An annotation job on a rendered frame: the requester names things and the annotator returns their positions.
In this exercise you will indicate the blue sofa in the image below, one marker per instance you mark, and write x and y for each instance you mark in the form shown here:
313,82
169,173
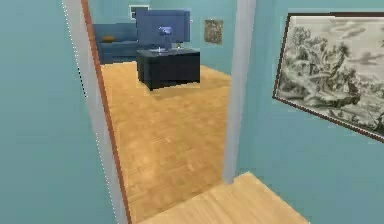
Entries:
115,43

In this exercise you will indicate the black television stand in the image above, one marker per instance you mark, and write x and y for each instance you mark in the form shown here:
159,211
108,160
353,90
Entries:
170,68

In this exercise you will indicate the small brown framed picture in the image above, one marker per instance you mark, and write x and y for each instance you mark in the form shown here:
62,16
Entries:
213,31

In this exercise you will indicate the brown room door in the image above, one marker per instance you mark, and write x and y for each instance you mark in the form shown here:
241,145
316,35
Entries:
105,110

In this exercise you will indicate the blue television set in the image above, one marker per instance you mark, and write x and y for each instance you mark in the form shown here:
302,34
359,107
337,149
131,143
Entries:
160,30

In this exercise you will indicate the brown cushion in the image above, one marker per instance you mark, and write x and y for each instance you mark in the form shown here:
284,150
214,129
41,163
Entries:
108,39

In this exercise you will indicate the white framed picture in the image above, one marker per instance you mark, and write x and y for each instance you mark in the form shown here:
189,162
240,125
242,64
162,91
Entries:
132,11

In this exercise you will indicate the grey landscape framed picture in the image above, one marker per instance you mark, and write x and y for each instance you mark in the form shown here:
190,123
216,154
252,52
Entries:
333,70

